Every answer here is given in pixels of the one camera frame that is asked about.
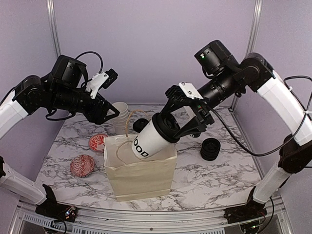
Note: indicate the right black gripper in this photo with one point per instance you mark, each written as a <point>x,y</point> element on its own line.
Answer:
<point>194,126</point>

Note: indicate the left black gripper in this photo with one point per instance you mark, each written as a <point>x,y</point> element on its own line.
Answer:
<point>98,117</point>

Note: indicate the white paper coffee cup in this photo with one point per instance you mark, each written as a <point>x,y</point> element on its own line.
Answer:
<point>148,142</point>

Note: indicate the brown paper takeout bag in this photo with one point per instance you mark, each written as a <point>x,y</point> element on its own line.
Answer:
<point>132,178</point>

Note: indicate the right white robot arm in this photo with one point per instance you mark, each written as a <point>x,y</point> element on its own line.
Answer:
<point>228,77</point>

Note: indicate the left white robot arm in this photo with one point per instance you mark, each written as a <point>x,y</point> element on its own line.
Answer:
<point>58,96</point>

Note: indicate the stack of white paper cups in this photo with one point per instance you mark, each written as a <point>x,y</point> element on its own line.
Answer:
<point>119,122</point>

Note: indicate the red floral ceramic bowl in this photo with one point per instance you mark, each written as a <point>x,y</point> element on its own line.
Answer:
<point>97,143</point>

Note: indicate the stack of black lids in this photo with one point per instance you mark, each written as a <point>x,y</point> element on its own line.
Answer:
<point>210,149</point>

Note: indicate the red geometric ceramic bowl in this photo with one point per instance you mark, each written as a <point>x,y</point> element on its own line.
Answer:
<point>82,166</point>

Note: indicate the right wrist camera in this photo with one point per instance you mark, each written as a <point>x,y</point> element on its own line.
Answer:
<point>183,91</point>

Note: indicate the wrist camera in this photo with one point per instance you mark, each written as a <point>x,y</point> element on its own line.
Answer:
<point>183,91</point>
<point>101,80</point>

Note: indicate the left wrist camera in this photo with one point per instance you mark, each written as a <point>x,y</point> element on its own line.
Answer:
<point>101,80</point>

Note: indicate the front aluminium rail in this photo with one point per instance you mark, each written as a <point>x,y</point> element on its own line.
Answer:
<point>106,221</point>

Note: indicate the right aluminium frame post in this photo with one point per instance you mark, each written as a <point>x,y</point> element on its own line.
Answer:
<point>254,26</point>

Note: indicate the aluminium frame post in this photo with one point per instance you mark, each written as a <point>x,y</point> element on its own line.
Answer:
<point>254,26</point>
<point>53,26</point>

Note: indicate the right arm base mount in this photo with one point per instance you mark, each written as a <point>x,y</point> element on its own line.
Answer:
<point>250,210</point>

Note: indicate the left aluminium frame post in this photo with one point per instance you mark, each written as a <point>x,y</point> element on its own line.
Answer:
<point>53,26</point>

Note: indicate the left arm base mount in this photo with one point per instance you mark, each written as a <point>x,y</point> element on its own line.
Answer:
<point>51,208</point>

